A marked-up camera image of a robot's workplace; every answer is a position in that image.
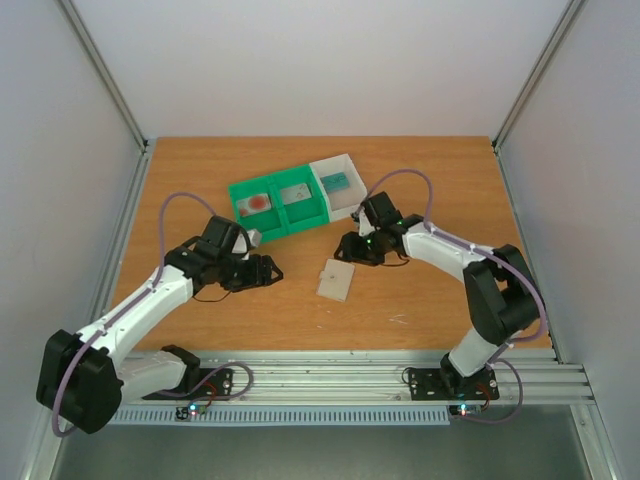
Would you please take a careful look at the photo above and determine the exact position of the beige card holder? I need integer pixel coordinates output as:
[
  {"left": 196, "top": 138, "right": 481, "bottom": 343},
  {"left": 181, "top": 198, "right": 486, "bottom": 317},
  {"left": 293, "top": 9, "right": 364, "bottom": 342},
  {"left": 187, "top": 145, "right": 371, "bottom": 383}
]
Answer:
[{"left": 316, "top": 259, "right": 355, "bottom": 302}]

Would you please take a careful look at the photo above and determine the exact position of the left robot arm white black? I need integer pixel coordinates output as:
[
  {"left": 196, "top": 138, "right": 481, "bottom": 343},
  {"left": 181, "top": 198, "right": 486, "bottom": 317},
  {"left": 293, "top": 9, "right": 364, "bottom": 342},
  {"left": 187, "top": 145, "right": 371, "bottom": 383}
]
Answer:
[{"left": 36, "top": 216, "right": 284, "bottom": 437}]

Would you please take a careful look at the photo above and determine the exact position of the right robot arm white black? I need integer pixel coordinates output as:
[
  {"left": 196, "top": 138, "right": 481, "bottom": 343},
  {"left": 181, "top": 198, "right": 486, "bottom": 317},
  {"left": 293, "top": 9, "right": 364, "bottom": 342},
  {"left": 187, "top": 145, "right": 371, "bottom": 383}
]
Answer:
[{"left": 334, "top": 192, "right": 546, "bottom": 399}]

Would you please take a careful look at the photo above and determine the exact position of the card with red circle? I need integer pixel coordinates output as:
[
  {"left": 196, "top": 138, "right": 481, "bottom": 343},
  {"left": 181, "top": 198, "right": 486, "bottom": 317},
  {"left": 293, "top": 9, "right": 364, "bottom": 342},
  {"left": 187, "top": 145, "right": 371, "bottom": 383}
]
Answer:
[{"left": 236, "top": 193, "right": 272, "bottom": 218}]

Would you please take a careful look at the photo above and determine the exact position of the teal card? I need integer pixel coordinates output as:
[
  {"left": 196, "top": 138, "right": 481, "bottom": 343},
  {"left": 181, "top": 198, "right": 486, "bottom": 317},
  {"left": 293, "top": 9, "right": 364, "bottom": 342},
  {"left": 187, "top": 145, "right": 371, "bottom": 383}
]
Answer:
[{"left": 320, "top": 172, "right": 350, "bottom": 193}]

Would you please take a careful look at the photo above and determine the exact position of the grey card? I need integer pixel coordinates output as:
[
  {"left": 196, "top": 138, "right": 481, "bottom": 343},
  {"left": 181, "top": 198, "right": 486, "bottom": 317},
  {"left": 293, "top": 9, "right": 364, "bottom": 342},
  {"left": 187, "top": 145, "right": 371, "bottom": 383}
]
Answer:
[{"left": 279, "top": 183, "right": 312, "bottom": 205}]

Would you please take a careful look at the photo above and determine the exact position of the white bin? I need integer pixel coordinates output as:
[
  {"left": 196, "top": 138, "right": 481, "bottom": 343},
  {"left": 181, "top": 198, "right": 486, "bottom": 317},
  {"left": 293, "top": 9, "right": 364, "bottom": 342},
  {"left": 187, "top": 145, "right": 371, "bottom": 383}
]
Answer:
[{"left": 309, "top": 154, "right": 367, "bottom": 223}]

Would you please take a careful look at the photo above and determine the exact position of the middle green bin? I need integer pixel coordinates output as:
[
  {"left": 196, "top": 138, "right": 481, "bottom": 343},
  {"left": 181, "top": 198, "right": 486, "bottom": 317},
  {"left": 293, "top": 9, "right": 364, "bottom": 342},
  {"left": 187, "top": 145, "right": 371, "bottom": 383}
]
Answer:
[{"left": 271, "top": 164, "right": 329, "bottom": 235}]

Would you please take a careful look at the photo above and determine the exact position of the green bin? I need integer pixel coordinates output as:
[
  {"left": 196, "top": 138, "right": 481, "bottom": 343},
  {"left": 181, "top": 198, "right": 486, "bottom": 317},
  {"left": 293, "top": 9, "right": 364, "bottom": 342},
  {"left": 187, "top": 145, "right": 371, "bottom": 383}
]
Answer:
[
  {"left": 271, "top": 164, "right": 329, "bottom": 235},
  {"left": 228, "top": 176, "right": 289, "bottom": 243}
]

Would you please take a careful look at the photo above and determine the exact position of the left green bin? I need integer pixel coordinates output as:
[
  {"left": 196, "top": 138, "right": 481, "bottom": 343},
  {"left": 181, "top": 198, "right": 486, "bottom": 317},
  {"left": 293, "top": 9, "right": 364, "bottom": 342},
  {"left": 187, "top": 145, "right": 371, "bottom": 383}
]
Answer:
[{"left": 228, "top": 176, "right": 289, "bottom": 243}]

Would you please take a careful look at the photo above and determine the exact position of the left controller board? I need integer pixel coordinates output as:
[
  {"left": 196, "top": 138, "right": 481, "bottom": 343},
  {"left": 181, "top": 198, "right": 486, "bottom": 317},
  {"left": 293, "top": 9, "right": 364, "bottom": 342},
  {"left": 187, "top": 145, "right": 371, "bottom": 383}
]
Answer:
[{"left": 175, "top": 404, "right": 208, "bottom": 421}]

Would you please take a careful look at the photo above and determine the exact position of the controller board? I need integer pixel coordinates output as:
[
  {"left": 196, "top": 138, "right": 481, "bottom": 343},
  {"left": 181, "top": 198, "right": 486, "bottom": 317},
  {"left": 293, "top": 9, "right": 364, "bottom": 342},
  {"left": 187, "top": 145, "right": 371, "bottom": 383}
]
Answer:
[
  {"left": 449, "top": 403, "right": 484, "bottom": 417},
  {"left": 175, "top": 404, "right": 208, "bottom": 421}
]

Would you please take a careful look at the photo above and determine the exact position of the right controller board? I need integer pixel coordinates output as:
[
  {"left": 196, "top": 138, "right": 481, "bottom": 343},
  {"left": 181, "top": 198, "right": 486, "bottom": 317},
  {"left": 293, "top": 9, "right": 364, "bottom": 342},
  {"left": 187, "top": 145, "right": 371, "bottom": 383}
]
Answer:
[{"left": 449, "top": 403, "right": 484, "bottom": 417}]

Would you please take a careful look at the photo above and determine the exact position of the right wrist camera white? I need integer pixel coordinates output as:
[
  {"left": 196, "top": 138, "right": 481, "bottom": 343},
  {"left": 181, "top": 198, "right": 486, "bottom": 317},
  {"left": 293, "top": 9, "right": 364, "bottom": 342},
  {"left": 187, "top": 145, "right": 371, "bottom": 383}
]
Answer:
[{"left": 351, "top": 208, "right": 375, "bottom": 238}]

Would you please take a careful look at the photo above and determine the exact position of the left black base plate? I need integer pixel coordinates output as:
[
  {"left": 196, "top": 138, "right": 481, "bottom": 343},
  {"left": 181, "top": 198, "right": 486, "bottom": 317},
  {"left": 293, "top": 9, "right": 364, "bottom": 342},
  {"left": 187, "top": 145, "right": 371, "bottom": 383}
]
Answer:
[{"left": 143, "top": 368, "right": 234, "bottom": 401}]

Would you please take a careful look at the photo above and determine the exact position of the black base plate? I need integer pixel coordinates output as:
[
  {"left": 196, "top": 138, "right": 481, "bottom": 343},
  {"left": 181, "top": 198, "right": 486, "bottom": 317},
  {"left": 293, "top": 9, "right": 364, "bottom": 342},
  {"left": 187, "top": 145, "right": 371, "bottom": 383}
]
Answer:
[
  {"left": 143, "top": 368, "right": 234, "bottom": 401},
  {"left": 401, "top": 367, "right": 500, "bottom": 402}
]

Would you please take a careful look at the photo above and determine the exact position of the aluminium rail frame front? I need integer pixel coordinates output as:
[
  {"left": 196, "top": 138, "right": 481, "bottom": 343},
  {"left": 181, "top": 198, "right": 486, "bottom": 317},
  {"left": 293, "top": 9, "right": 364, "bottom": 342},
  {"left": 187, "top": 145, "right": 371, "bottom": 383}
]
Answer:
[{"left": 195, "top": 348, "right": 595, "bottom": 405}]

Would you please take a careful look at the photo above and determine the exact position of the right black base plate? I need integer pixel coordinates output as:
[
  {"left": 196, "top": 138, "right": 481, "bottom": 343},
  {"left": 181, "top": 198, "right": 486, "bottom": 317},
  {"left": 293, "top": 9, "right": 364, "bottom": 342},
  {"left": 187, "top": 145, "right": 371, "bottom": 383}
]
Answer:
[{"left": 401, "top": 367, "right": 500, "bottom": 402}]

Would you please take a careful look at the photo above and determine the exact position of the grey slotted cable duct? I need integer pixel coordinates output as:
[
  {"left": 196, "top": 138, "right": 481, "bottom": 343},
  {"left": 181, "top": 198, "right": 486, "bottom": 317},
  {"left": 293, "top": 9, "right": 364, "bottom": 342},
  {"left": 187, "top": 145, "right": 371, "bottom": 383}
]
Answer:
[{"left": 110, "top": 405, "right": 450, "bottom": 427}]

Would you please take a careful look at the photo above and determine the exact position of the left aluminium corner post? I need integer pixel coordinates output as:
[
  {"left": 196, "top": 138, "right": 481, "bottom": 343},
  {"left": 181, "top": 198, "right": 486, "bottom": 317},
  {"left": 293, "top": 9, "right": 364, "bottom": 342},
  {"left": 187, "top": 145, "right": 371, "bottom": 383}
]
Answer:
[{"left": 55, "top": 0, "right": 149, "bottom": 152}]

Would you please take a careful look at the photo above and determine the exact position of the aluminium corner post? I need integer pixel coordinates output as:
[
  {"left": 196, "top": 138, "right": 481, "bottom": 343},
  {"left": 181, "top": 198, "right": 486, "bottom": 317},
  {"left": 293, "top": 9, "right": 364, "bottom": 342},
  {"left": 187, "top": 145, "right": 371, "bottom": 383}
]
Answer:
[
  {"left": 55, "top": 0, "right": 149, "bottom": 152},
  {"left": 491, "top": 0, "right": 587, "bottom": 156}
]

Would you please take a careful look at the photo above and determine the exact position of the right aluminium corner post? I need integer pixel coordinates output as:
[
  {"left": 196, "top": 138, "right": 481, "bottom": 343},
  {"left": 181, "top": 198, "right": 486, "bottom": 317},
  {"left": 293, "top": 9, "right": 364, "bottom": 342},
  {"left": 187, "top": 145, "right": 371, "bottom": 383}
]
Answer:
[{"left": 491, "top": 0, "right": 587, "bottom": 156}]

